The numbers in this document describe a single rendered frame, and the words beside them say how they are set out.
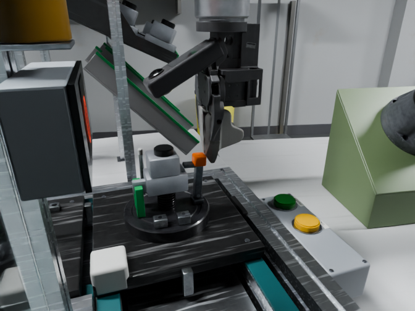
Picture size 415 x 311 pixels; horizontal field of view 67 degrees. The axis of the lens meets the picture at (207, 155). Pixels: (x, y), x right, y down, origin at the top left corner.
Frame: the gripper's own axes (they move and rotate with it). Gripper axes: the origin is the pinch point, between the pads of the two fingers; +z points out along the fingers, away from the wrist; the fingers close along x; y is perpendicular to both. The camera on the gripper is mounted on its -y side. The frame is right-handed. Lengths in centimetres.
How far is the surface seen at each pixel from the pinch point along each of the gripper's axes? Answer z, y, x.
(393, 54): 15, 287, 231
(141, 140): 21, -4, 67
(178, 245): 10.2, -7.0, -7.9
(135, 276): 10.2, -13.8, -12.0
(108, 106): 66, -11, 307
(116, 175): 21.1, -14.2, 40.9
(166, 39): -16.5, -1.0, 24.0
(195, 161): 0.4, -2.3, -1.0
